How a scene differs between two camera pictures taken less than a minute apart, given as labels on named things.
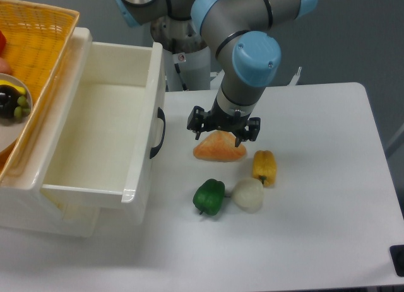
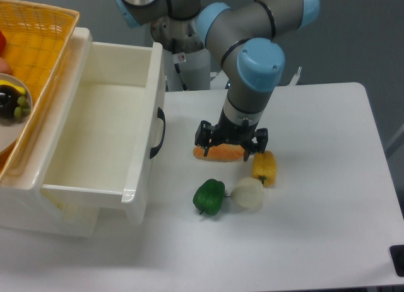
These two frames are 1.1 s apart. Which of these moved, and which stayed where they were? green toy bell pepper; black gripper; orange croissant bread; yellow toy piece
Moved: black gripper
Stayed: green toy bell pepper; yellow toy piece; orange croissant bread
